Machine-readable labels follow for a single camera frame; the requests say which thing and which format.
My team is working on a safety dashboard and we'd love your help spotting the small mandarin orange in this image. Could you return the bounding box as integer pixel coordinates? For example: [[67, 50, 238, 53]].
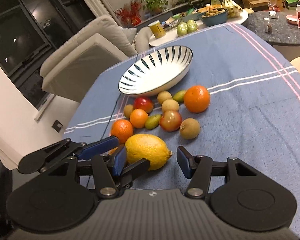
[[129, 109, 149, 128]]

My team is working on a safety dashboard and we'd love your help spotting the red flower decoration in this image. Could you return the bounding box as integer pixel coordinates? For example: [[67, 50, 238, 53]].
[[115, 0, 141, 26]]

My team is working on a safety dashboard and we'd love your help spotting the dark marble round table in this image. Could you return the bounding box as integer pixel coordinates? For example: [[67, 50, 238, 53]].
[[242, 11, 300, 47]]

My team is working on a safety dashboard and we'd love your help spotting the red yellow apple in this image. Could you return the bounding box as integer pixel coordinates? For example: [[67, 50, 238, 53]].
[[159, 110, 183, 132]]

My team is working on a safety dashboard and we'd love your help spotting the potted green plant left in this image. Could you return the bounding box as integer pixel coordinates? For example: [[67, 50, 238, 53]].
[[142, 0, 168, 15]]

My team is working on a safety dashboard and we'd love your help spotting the blue striped tablecloth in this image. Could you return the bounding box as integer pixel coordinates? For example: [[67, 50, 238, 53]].
[[64, 25, 300, 236]]

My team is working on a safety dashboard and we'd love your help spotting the green jujube fruit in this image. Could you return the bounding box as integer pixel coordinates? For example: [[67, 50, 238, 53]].
[[145, 114, 161, 130]]

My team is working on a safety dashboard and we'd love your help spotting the small spice jar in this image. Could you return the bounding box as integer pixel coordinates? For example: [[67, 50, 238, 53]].
[[264, 22, 273, 34]]

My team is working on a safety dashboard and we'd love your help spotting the cardboard box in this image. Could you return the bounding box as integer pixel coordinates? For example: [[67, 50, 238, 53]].
[[241, 0, 269, 11]]

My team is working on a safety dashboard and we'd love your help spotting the tray of green apples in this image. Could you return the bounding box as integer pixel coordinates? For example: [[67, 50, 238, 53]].
[[177, 20, 198, 37]]

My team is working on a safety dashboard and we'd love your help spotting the white round coffee table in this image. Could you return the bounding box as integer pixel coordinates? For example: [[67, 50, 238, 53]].
[[148, 10, 249, 47]]

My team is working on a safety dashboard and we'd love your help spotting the bunch of bananas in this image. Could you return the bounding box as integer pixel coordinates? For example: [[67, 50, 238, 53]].
[[222, 0, 243, 18]]

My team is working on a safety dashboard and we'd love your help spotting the pink dish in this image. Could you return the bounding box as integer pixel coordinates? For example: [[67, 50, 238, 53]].
[[286, 15, 298, 25]]

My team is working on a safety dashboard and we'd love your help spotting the yellow tin can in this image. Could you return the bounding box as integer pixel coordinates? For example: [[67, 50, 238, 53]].
[[148, 20, 166, 39]]

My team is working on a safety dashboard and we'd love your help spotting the large orange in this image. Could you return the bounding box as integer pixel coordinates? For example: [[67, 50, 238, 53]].
[[184, 85, 210, 113]]

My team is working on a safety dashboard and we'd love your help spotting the beige sofa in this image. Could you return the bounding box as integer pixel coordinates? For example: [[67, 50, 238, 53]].
[[40, 15, 152, 102]]

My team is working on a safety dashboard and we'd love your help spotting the small tan fruit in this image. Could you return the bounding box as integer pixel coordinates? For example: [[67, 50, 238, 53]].
[[123, 105, 134, 119]]

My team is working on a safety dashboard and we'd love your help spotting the teal bowl of fruits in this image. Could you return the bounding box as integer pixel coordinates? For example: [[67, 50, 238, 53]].
[[199, 8, 228, 27]]

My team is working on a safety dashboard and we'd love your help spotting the green jujube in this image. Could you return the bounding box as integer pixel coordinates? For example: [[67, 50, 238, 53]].
[[173, 90, 186, 103]]

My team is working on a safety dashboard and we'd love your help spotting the yellow lemon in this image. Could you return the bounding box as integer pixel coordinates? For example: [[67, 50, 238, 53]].
[[125, 134, 173, 171]]

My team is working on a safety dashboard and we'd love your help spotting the brown longan fruit large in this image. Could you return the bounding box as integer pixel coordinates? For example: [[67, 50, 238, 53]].
[[179, 118, 200, 140]]

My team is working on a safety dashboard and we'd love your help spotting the white striped ceramic bowl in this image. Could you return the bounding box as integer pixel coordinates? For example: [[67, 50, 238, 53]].
[[118, 46, 193, 97]]

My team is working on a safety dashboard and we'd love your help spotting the tan round fruit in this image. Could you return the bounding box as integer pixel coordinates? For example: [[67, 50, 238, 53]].
[[161, 99, 180, 113], [157, 91, 172, 105]]

